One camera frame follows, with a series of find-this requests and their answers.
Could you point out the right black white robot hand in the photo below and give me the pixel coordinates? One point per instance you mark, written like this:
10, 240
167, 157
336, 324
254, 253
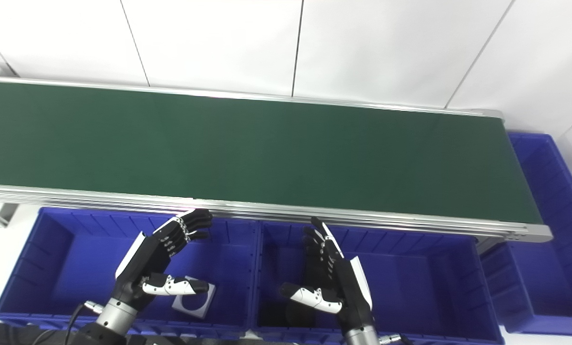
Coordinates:
346, 292

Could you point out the large blue plastic bin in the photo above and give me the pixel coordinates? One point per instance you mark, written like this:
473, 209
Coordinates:
549, 268
420, 287
85, 268

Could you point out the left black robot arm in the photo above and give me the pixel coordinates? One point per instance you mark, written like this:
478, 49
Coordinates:
116, 316

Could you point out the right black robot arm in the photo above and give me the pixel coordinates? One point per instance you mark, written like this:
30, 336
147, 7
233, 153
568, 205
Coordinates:
361, 336

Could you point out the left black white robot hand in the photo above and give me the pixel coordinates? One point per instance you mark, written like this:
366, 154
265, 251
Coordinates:
144, 261

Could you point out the green conveyor belt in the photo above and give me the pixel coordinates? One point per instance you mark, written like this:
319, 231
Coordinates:
267, 153

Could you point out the white square part round hole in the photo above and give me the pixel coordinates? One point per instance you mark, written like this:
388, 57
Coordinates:
204, 306

